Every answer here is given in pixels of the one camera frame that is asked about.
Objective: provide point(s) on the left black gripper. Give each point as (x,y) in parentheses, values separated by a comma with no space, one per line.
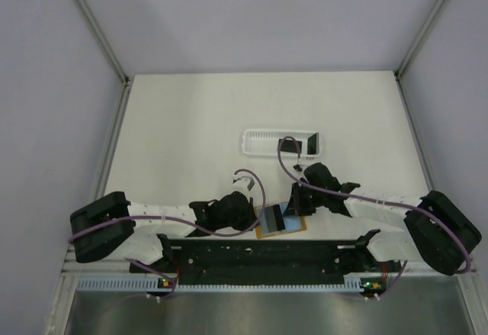
(249,214)

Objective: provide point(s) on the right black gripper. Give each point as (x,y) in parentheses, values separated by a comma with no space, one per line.
(295,205)

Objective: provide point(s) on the orange leather card holder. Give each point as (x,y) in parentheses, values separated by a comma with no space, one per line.
(293,224)

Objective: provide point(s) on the dark credit card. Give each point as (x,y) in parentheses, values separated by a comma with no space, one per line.
(289,145)
(313,145)
(272,221)

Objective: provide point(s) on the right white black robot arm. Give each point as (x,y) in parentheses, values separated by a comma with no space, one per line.
(429,228)

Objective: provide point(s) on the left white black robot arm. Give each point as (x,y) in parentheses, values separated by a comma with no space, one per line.
(114,227)

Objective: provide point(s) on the clear plastic card tray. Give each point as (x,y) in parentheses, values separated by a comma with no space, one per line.
(264,142)

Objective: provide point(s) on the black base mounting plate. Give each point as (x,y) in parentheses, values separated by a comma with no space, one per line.
(269,262)

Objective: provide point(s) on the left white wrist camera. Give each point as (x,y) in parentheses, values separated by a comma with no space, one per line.
(242,184)

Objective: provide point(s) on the aluminium front rail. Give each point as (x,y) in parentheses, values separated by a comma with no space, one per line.
(70,265)

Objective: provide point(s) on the right aluminium frame post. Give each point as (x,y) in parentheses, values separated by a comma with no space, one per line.
(421,37)

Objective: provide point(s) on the aluminium frame post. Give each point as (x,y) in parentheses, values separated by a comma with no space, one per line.
(421,37)
(101,40)

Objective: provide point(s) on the left aluminium frame post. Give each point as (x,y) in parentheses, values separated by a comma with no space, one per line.
(101,40)

